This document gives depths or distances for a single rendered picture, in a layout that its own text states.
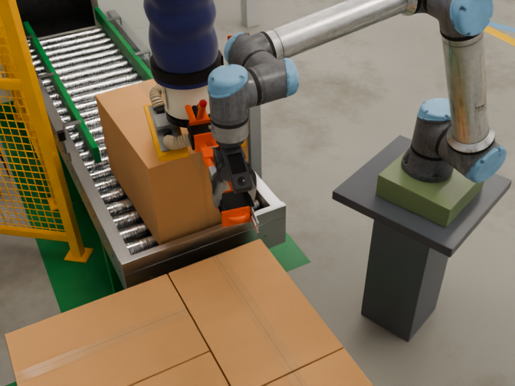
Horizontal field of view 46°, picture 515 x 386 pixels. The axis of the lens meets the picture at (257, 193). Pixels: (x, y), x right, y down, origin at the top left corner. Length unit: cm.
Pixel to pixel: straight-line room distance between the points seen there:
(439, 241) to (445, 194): 18
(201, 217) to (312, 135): 173
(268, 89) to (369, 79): 329
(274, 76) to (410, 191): 98
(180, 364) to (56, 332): 46
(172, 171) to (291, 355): 77
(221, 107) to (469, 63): 76
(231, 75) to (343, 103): 301
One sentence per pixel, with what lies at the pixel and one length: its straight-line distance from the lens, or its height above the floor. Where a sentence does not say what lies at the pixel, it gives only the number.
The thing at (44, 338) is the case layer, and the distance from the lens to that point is 226.
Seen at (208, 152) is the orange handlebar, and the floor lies 122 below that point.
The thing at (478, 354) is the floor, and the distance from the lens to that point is 290.
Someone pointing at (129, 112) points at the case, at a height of 95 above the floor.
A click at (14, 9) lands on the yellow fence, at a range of 259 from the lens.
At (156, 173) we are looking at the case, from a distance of 220.
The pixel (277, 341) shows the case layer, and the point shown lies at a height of 54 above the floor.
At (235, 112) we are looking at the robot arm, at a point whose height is 150.
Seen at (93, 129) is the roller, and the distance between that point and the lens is 320.
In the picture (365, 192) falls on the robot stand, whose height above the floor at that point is 75.
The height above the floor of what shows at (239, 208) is 123.
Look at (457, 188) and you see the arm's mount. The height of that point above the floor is 84.
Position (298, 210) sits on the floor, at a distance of 341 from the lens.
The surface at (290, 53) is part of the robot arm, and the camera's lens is 159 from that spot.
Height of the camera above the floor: 224
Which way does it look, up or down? 39 degrees down
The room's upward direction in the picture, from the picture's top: 1 degrees counter-clockwise
